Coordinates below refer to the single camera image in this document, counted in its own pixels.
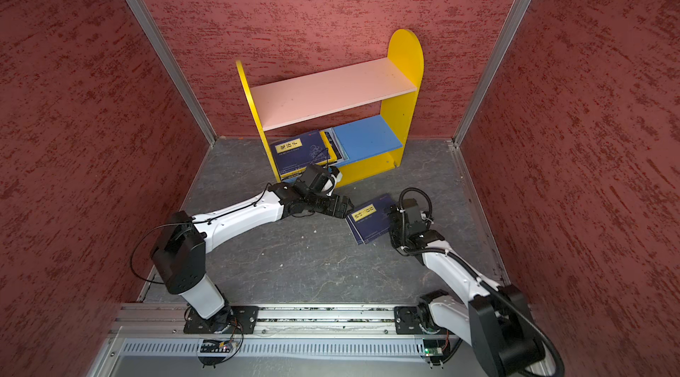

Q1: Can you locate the right circuit board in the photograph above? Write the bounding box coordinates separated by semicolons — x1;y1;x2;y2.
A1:
421;339;446;358

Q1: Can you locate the white book with galaxy picture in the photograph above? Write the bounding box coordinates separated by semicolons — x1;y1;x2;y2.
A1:
323;127;349;164

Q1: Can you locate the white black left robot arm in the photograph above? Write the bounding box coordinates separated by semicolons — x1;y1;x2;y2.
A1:
150;165;353;335

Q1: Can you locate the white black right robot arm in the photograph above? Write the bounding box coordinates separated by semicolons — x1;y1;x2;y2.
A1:
388;198;547;376

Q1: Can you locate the right corner aluminium profile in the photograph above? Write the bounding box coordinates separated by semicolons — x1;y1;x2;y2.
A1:
453;0;532;149

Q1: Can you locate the yellow book with cartoon figure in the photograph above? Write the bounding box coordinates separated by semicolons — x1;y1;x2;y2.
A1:
320;131;343;165

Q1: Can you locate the yellow pink blue bookshelf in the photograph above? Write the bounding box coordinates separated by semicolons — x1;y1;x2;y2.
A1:
236;29;424;185

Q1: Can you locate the left corner aluminium profile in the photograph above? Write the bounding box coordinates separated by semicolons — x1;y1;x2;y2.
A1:
125;0;218;147

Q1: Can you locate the corner aluminium profile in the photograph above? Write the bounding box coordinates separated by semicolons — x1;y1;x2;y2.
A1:
453;0;532;149
125;0;218;147

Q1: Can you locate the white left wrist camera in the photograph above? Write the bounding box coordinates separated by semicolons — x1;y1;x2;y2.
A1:
324;166;342;193

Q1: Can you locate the white slotted cable duct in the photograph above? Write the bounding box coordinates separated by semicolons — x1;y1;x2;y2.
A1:
120;338;424;362

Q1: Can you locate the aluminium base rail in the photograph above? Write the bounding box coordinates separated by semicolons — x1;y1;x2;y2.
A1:
108;303;435;338

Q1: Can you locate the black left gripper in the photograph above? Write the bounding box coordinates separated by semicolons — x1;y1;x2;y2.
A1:
305;192;354;219

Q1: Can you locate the dark blue book yellow label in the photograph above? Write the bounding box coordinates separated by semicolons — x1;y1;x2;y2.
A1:
269;131;333;179

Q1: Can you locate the left circuit board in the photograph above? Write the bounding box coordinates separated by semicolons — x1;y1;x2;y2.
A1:
199;339;235;355

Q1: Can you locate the circuit board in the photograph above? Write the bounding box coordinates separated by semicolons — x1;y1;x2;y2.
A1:
199;339;235;355
421;339;446;358

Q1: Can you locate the black corrugated cable conduit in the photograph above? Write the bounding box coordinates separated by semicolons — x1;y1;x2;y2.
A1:
397;187;565;377

